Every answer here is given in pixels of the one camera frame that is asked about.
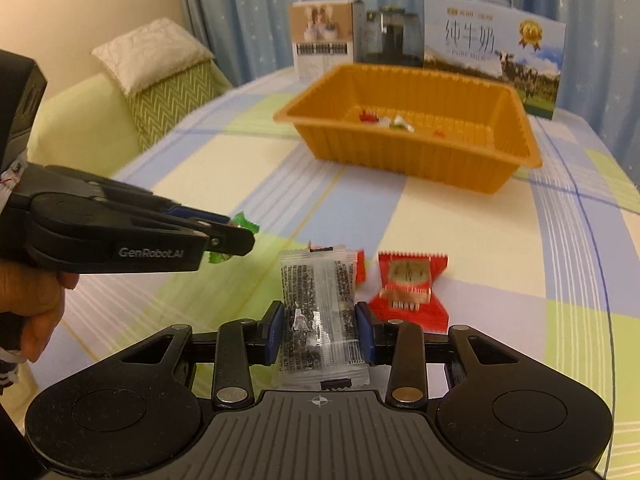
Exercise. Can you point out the small red candy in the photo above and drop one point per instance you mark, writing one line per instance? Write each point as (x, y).
(367, 116)

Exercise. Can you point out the orange plastic tray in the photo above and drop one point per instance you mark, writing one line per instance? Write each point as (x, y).
(410, 155)

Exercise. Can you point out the long green snack packet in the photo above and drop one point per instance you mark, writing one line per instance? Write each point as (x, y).
(397, 124)

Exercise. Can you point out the square red snack packet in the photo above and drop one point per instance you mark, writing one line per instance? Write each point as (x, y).
(410, 305)

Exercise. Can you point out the green chevron pillow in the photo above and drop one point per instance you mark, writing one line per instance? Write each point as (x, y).
(170, 97)

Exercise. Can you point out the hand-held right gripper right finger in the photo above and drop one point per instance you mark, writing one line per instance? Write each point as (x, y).
(363, 335)

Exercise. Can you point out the blue star curtain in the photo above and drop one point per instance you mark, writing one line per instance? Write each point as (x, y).
(600, 60)

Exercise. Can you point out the light green sofa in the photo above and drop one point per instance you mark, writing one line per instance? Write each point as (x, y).
(75, 120)

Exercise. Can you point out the clear black printed snack packet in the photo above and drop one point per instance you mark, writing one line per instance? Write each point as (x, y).
(320, 285)

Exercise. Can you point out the red pillow snack packet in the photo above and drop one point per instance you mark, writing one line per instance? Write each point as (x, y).
(361, 267)

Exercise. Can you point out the plaid tablecloth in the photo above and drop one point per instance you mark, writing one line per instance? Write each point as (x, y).
(500, 240)

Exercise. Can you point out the blue milk carton box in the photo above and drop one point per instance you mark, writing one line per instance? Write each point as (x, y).
(475, 35)

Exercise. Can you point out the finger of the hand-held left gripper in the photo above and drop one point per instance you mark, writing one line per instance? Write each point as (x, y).
(230, 242)
(125, 190)

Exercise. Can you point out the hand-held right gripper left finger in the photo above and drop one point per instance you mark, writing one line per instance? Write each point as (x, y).
(272, 335)

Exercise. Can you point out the small green candy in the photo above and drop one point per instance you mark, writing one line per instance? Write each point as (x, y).
(245, 223)

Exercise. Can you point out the cream pillow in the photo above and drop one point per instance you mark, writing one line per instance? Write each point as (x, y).
(150, 52)

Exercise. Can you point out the person's left hand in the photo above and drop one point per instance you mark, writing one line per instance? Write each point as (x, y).
(42, 305)

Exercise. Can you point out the white product box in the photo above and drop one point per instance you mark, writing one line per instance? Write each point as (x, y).
(320, 40)

